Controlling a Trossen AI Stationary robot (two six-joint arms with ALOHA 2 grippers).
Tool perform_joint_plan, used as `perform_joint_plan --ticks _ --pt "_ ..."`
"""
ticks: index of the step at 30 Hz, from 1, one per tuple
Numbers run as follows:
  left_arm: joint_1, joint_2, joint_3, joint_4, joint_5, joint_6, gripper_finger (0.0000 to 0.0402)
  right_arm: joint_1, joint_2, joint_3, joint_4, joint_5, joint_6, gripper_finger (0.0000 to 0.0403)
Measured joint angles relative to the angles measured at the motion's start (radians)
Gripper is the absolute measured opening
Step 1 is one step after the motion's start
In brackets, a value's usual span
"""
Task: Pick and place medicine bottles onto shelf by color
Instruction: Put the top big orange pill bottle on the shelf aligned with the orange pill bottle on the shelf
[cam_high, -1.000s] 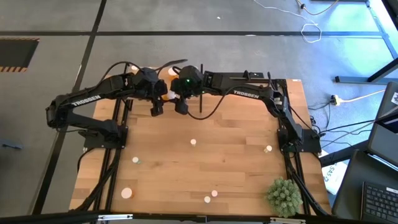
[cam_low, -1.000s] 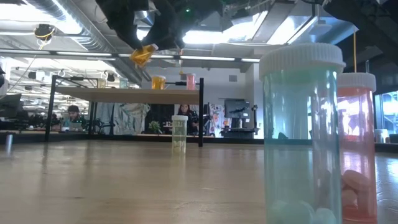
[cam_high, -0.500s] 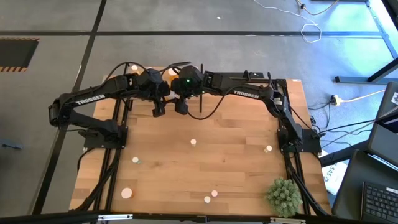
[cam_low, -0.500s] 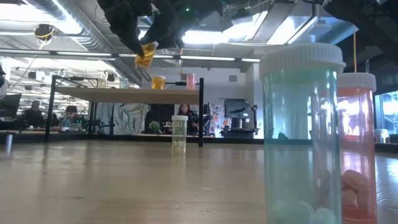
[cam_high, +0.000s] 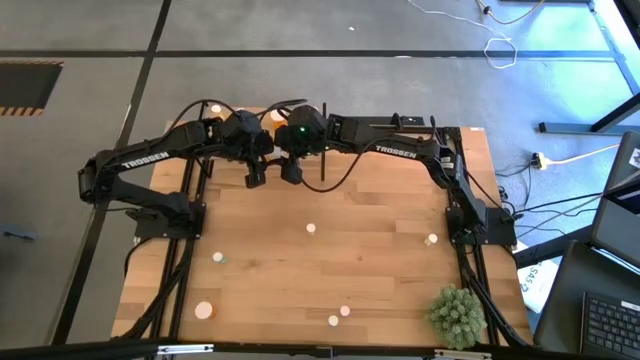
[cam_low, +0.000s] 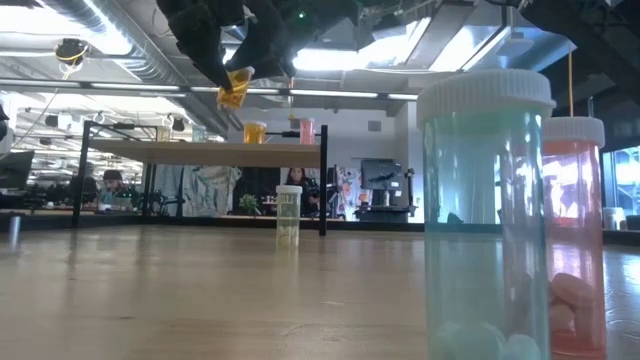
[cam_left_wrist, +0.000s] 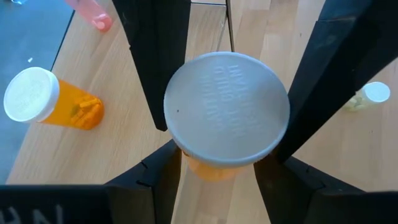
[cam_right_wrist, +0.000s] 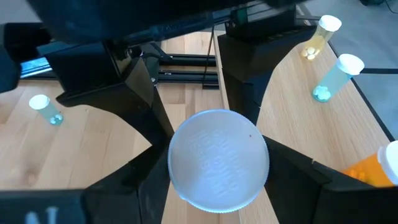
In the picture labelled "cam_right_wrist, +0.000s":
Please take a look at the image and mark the black aluminium frame rails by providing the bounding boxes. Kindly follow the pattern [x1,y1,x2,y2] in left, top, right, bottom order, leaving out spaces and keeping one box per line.
[20,52,220,91]

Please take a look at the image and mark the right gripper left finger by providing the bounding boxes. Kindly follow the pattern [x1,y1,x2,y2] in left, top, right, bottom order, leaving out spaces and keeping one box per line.
[81,145,172,224]

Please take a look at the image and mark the yellow-green translucent medicine bottle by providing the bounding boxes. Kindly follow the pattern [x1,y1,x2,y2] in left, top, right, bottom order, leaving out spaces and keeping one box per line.
[300,14,343,62]

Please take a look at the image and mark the large orange medicine bottle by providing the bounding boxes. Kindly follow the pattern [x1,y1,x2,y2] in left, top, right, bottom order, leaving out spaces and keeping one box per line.
[341,140,398,188]

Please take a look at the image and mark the wooden shelf black frame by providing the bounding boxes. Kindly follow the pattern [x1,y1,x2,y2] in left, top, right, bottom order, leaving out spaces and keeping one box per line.
[213,29,398,224]

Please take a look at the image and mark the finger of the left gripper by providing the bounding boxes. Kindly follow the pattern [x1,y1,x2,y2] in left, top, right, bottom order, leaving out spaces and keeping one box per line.
[45,41,175,147]
[216,26,317,126]

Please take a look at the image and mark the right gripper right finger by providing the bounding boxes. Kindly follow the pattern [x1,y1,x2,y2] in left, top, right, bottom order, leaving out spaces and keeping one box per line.
[263,136,373,224]

